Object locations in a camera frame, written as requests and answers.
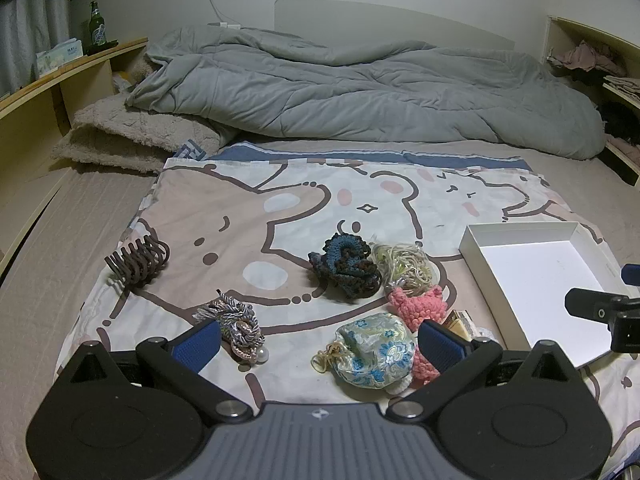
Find cartoon bear printed blanket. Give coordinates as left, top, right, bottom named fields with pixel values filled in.
left=55, top=152, right=640, bottom=480

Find white cardboard box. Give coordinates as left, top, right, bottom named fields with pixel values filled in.
left=459, top=221, right=635, bottom=372

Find green glass bottle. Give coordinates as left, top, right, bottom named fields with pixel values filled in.
left=82, top=1, right=118, bottom=56

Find pink crochet doll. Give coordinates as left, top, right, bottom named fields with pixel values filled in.
left=387, top=284, right=449, bottom=388

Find tissue pack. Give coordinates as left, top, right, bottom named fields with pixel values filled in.
left=34, top=39, right=84, bottom=79

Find brown hair claw clip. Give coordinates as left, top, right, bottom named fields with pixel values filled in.
left=104, top=227, right=172, bottom=289

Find grey curtain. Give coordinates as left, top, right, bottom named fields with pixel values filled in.
left=0, top=0, right=72, bottom=95

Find wooden clothes shelf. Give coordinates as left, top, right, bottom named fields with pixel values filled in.
left=542, top=14, right=640, bottom=188

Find black clothes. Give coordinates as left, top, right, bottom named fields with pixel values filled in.
left=597, top=101, right=640, bottom=147

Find beige fleece blanket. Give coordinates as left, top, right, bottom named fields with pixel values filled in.
left=52, top=55, right=238, bottom=177

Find wooden bedside shelf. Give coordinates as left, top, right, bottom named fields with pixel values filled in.
left=0, top=36, right=150, bottom=276

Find pink folded clothes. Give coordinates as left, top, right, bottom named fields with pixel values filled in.
left=547, top=40, right=628, bottom=78

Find grey duvet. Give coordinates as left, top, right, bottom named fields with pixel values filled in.
left=125, top=25, right=606, bottom=161

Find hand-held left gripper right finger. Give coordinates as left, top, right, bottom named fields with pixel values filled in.
left=387, top=320, right=582, bottom=422

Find blue floral brocade pouch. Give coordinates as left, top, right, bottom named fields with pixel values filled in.
left=311, top=312, right=419, bottom=392

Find small gold box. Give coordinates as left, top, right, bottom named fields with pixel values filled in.
left=444, top=309, right=482, bottom=345

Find dark blue crochet scrunchie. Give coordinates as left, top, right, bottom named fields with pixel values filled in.
left=307, top=232, right=385, bottom=304

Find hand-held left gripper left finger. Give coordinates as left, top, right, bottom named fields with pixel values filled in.
left=61, top=319, right=254, bottom=423

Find silver braided cord with pearl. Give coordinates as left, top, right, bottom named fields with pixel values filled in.
left=192, top=290, right=271, bottom=367

